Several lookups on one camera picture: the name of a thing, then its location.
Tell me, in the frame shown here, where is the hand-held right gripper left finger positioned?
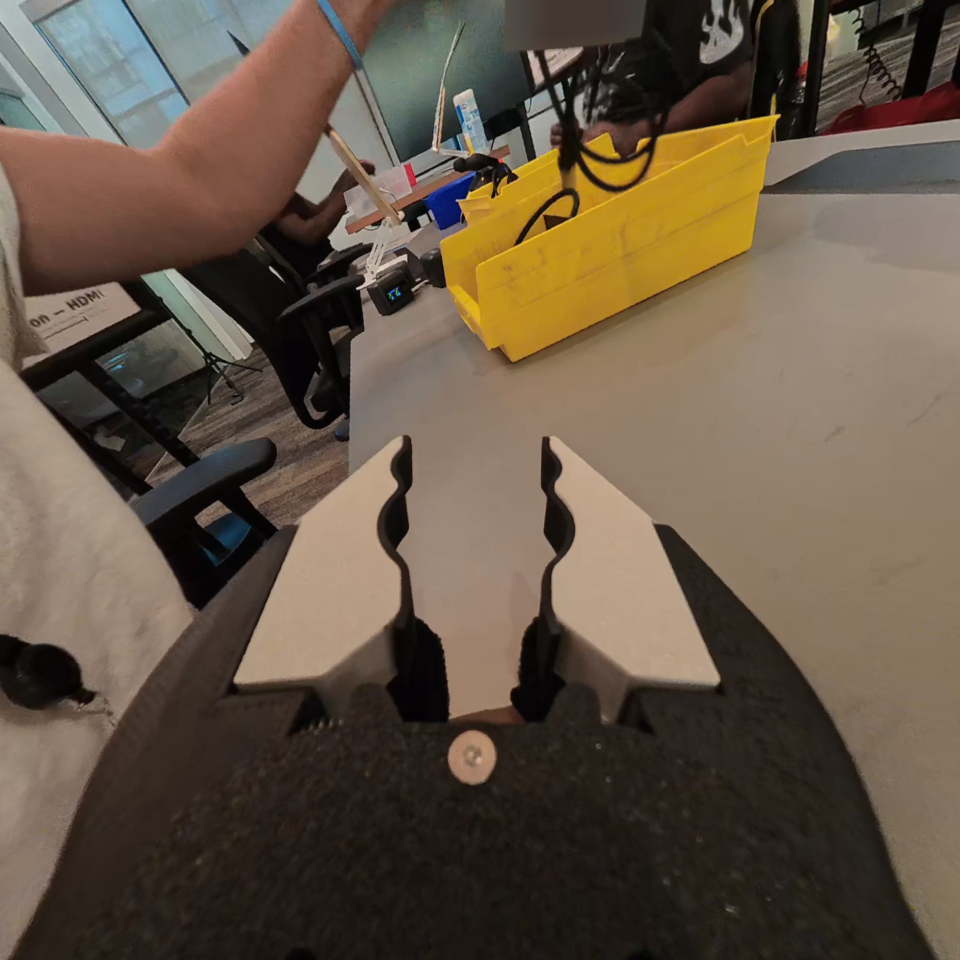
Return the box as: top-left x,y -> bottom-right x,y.
232,435 -> 417,704

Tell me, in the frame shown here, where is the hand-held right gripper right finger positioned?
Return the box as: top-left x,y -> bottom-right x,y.
540,435 -> 723,723

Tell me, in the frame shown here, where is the yellow plastic bin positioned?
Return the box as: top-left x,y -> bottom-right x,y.
440,116 -> 781,363
457,131 -> 624,226

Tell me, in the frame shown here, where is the black braided hdmi cable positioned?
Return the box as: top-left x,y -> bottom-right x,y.
513,45 -> 680,249

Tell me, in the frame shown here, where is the person's left forearm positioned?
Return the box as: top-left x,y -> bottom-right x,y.
0,0 -> 402,297

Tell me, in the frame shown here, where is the black office chair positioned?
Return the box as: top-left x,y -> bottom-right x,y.
131,437 -> 280,609
183,232 -> 369,444

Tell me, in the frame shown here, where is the black tripod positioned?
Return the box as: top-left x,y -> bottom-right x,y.
183,330 -> 264,406

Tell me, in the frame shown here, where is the person's white shirt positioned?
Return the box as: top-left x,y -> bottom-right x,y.
0,161 -> 200,939

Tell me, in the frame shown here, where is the small black digital timer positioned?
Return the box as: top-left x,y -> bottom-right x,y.
367,270 -> 415,316

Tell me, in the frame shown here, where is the black clip microphone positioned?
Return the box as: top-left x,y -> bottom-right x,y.
0,633 -> 97,711

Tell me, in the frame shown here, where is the framed white paper sign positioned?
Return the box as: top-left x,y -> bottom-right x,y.
21,281 -> 144,369

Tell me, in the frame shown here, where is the blue plastic bin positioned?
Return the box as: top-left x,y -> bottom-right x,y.
426,174 -> 479,231

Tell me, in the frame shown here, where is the wooden desk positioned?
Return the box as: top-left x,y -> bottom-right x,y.
345,146 -> 511,234

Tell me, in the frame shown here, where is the white desk lamp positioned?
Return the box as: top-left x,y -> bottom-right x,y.
433,21 -> 511,162
326,123 -> 421,294

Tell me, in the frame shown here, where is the white wipes canister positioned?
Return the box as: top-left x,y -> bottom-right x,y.
452,88 -> 489,155

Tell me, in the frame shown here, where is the large dark monitor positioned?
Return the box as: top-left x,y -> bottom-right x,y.
360,0 -> 541,162

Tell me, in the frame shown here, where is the blue wristband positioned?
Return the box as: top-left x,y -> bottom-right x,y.
315,0 -> 366,74

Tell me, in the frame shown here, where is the red cloth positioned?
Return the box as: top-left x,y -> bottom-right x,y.
817,81 -> 960,138

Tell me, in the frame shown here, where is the black coiled cable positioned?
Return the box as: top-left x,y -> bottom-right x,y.
861,21 -> 903,100

